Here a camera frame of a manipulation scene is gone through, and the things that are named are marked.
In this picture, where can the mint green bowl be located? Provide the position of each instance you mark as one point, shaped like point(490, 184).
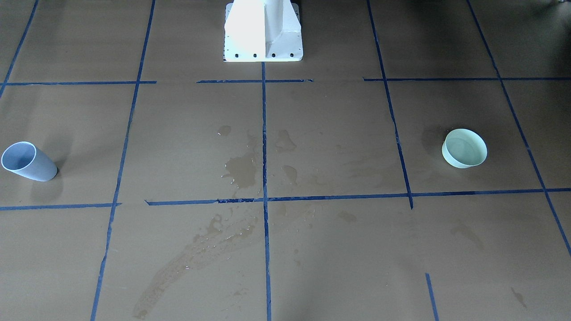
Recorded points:
point(463, 148)

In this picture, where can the blue plastic cup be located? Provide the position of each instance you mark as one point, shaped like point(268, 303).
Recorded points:
point(26, 160)

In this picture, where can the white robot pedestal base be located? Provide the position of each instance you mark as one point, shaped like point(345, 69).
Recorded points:
point(262, 31)

